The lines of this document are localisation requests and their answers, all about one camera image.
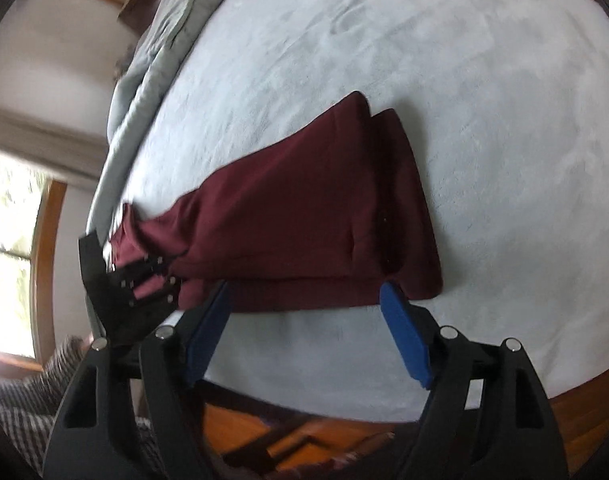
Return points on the wooden window frame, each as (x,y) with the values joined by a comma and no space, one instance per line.
(42,269)

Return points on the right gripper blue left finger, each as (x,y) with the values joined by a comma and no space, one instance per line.
(173,360)

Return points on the grey folded quilt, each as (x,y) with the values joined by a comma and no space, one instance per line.
(138,94)

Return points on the beige curtain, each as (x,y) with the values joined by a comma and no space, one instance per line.
(69,155)

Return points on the checkered sleeve forearm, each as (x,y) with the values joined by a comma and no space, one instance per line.
(74,420)

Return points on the white fleece bed blanket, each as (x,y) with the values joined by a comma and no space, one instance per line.
(506,107)

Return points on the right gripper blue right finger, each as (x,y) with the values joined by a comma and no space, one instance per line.
(487,415)

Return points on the maroon pants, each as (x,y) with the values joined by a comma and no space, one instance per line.
(319,220)

